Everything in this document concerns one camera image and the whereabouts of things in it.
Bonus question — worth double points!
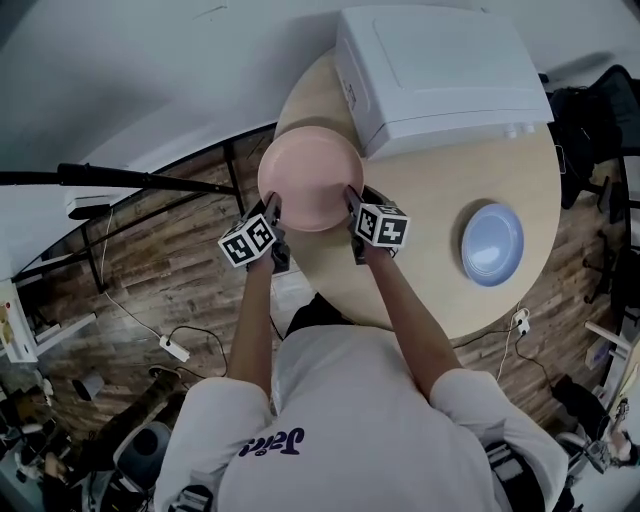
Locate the white shelf unit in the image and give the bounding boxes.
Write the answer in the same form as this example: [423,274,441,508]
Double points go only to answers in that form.
[0,277,97,364]

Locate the black office chair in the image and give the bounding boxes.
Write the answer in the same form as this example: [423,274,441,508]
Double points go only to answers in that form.
[547,64,640,211]
[582,149,640,307]

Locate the white microwave oven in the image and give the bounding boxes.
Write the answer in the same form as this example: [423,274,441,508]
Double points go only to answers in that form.
[333,5,555,162]

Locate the white power cable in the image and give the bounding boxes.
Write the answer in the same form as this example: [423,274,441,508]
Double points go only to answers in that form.
[496,319,517,382]
[99,207,164,342]

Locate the person's black trousers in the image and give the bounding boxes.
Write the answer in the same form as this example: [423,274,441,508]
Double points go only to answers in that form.
[285,293,352,342]

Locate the person's white t-shirt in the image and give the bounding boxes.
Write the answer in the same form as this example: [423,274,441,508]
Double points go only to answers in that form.
[154,324,569,512]

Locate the white desk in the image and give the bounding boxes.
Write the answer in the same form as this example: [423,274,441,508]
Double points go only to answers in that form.
[584,319,640,417]

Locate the whiteboard on black stand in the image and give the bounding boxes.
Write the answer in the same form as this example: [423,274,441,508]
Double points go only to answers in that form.
[0,142,249,296]

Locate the black bag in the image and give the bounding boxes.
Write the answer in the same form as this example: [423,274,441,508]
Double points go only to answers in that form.
[551,374,609,436]

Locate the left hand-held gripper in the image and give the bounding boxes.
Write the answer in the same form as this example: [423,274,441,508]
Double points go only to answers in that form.
[218,192,292,274]

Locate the person's right forearm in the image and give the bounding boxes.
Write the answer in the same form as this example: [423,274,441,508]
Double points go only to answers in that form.
[367,247,464,409]

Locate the blue plate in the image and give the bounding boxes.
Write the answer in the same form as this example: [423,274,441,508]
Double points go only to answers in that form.
[459,201,526,289]

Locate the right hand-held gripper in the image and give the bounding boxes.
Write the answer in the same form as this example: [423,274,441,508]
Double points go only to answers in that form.
[343,184,410,266]

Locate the grey harness strap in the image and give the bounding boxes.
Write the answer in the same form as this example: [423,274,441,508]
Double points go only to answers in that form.
[484,439,547,512]
[169,484,217,512]

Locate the pink plate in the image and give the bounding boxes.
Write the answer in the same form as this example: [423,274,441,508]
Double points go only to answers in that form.
[257,126,365,234]

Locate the grey round device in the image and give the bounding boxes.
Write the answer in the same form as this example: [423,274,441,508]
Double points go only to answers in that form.
[112,421,174,494]

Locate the person's left forearm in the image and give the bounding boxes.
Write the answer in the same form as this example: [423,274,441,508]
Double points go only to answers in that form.
[227,254,279,416]

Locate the black power cable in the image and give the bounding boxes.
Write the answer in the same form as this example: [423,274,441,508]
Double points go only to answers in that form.
[167,324,232,378]

